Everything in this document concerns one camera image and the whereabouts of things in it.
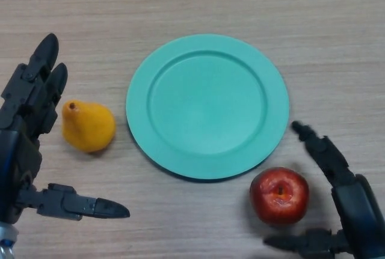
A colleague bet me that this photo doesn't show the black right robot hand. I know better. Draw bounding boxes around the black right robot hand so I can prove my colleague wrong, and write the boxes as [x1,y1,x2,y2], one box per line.
[263,120,385,259]

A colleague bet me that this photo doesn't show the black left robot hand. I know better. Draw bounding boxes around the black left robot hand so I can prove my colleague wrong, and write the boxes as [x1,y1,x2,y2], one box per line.
[0,32,131,224]

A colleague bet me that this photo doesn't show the red apple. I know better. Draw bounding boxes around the red apple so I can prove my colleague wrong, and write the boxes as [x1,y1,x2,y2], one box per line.
[249,166,310,226]

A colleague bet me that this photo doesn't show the green round plate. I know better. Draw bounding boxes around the green round plate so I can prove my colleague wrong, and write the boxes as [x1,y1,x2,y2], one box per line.
[125,33,290,181]

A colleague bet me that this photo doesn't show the yellow pear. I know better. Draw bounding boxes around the yellow pear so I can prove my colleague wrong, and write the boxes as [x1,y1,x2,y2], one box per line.
[61,99,117,153]

